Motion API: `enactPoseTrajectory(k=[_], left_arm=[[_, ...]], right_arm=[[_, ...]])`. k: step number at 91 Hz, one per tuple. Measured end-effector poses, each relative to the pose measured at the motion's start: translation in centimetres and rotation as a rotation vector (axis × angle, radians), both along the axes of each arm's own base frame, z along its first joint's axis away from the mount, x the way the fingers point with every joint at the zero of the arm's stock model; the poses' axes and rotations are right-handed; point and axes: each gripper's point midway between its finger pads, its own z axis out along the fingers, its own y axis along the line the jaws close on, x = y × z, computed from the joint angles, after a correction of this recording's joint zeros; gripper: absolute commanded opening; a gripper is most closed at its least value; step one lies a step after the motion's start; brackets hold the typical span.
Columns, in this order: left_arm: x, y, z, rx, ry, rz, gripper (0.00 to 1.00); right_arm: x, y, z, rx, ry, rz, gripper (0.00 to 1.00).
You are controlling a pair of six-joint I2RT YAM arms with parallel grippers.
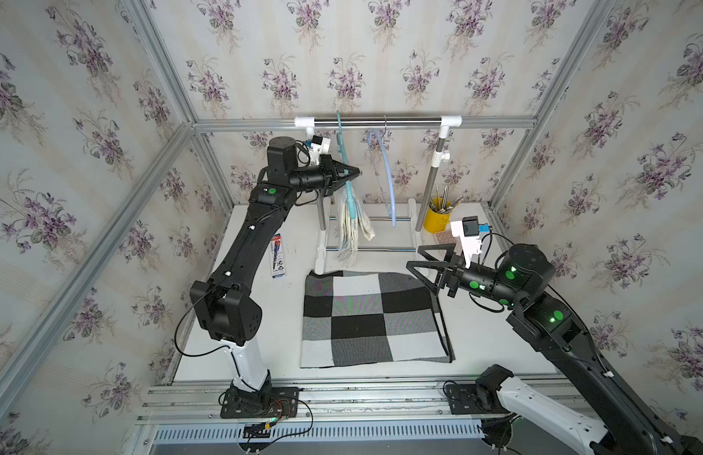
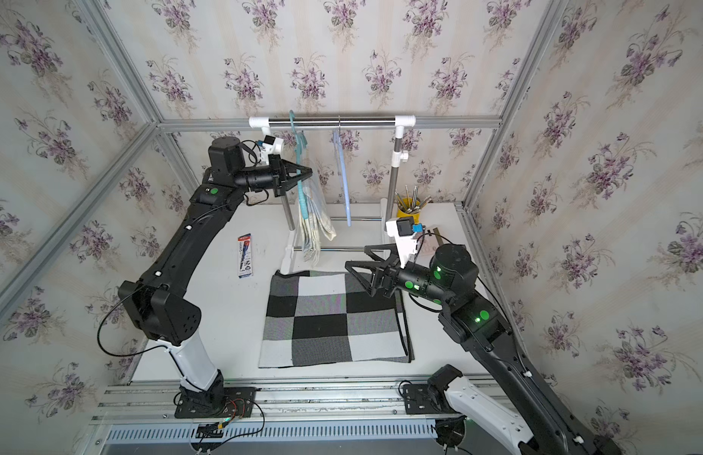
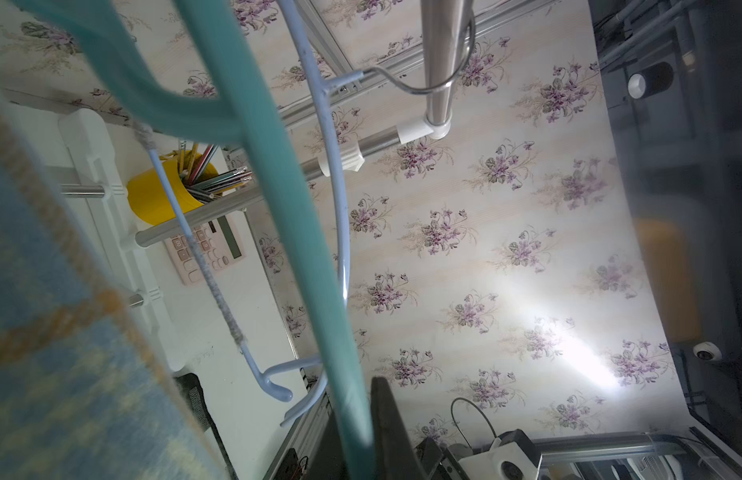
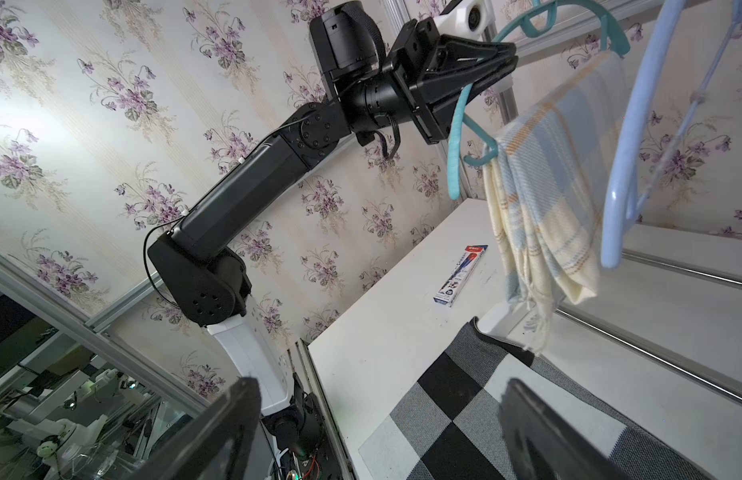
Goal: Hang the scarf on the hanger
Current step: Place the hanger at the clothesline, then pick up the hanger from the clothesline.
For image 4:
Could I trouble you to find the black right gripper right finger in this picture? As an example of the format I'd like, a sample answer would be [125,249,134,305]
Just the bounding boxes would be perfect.
[499,378,627,479]

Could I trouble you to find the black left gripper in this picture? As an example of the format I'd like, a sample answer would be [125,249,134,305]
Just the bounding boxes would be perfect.
[382,17,518,145]

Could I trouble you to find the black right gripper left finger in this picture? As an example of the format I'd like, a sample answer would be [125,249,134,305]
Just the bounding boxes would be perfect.
[130,377,262,480]

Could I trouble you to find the teal plastic clothes hanger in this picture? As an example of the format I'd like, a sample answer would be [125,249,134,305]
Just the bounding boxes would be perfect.
[447,0,631,202]

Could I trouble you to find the blue cream plaid scarf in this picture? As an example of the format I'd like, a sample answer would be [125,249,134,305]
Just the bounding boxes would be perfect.
[482,51,629,354]

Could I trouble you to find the light blue plastic clothes hanger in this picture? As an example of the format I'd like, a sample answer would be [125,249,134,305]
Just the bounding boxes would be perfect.
[600,1,742,269]

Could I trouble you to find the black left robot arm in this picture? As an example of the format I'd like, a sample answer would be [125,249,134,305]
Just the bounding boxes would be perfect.
[146,1,518,327]

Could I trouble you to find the black grey checkered scarf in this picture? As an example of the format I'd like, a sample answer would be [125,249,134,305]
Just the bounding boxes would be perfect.
[359,320,707,479]

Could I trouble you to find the red white pen box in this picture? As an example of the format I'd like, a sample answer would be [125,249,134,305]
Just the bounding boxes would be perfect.
[433,245,488,306]

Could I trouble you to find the white and steel clothes rack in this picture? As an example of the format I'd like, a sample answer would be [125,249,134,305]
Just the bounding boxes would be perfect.
[382,0,742,415]

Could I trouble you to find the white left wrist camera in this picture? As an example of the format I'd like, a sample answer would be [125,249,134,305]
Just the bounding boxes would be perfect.
[433,0,496,40]

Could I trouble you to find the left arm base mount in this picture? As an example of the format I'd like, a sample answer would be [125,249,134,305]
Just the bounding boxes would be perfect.
[207,315,356,479]

